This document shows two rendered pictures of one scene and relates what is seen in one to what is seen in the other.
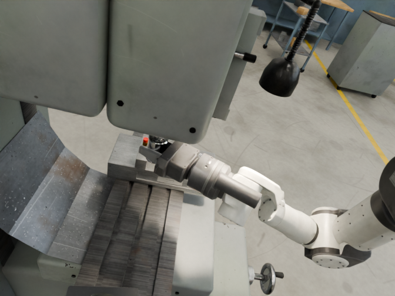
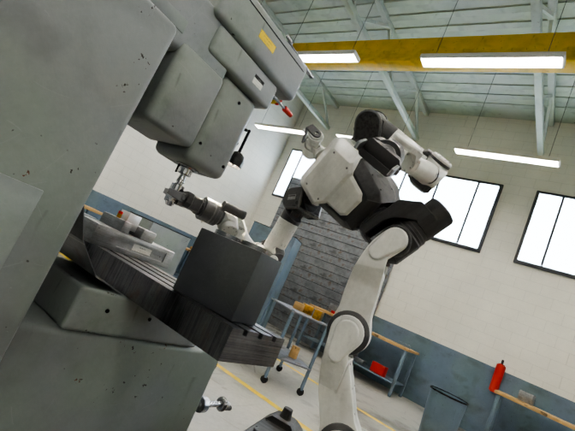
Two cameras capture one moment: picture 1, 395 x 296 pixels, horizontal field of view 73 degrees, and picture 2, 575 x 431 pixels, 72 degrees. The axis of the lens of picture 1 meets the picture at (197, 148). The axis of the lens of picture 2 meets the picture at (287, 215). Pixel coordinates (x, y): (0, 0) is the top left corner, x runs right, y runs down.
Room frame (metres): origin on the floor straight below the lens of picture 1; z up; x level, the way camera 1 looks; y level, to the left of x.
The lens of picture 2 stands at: (-0.80, 0.75, 1.08)
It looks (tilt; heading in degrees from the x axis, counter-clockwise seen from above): 9 degrees up; 317
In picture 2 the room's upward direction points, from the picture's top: 24 degrees clockwise
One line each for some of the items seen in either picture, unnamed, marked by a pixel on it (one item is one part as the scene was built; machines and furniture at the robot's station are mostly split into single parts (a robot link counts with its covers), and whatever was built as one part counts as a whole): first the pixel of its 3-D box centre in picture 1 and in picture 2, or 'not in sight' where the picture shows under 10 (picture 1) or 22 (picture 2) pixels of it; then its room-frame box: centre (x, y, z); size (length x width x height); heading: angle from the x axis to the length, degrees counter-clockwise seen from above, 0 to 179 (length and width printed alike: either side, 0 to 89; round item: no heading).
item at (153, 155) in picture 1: (149, 155); (176, 194); (0.44, 0.10, 1.20); 0.06 x 0.02 x 0.03; 76
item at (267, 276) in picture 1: (258, 276); not in sight; (0.55, -0.40, 0.64); 0.16 x 0.12 x 0.12; 99
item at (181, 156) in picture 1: (188, 166); (196, 205); (0.45, 0.00, 1.20); 0.13 x 0.12 x 0.10; 166
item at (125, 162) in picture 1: (165, 160); (127, 237); (0.65, 0.09, 0.99); 0.35 x 0.15 x 0.11; 100
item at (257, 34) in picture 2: not in sight; (244, 45); (0.47, 0.11, 1.81); 0.47 x 0.26 x 0.16; 99
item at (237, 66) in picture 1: (233, 69); not in sight; (0.49, -0.02, 1.45); 0.04 x 0.04 x 0.21; 9
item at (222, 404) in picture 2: not in sight; (215, 404); (0.42, -0.45, 0.52); 0.22 x 0.06 x 0.06; 99
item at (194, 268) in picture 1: (139, 233); (120, 302); (0.47, 0.09, 0.80); 0.50 x 0.35 x 0.12; 99
